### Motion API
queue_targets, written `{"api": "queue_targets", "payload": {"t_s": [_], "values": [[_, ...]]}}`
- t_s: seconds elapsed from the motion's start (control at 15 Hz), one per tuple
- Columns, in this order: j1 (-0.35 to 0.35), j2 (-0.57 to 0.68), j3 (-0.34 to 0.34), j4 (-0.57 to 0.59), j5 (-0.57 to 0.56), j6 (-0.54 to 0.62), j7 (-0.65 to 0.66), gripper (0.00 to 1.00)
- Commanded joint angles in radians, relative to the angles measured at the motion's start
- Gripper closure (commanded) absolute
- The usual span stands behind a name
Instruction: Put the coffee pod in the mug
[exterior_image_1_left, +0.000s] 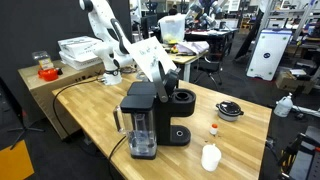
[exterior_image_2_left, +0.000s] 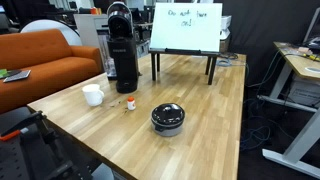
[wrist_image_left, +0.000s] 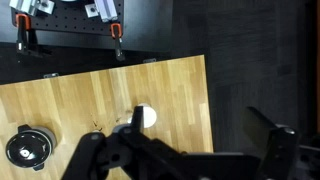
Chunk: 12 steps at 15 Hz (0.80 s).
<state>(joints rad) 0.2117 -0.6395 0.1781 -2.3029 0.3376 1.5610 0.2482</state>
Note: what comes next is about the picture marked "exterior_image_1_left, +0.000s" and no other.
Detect brown cardboard box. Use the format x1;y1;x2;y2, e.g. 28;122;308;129
18;60;104;140

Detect white jug bottle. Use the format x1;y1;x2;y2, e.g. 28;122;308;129
274;93;293;117

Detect black power cable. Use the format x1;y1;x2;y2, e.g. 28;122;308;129
52;77;101;141

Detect black coffee machine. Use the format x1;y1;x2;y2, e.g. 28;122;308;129
113;69;196;160

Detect whiteboard sign on stand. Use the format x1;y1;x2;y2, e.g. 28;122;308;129
126;37;177;81

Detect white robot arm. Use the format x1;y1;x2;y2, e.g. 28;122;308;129
79;0;134;85

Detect white cardboard boxes stack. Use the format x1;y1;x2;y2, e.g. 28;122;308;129
58;36;102;70

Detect orange white coffee pod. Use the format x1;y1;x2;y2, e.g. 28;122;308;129
210;124;218;135

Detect clear plastic storage bin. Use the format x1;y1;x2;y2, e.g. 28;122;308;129
158;14;185;44

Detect white panel board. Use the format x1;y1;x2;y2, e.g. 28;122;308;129
247;29;292;81

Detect orange plastic container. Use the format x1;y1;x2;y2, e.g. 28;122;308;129
38;68;63;81

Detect white mug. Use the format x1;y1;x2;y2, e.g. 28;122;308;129
201;144;222;172

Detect black tripod clamp stand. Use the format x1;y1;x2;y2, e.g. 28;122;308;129
277;126;320;180

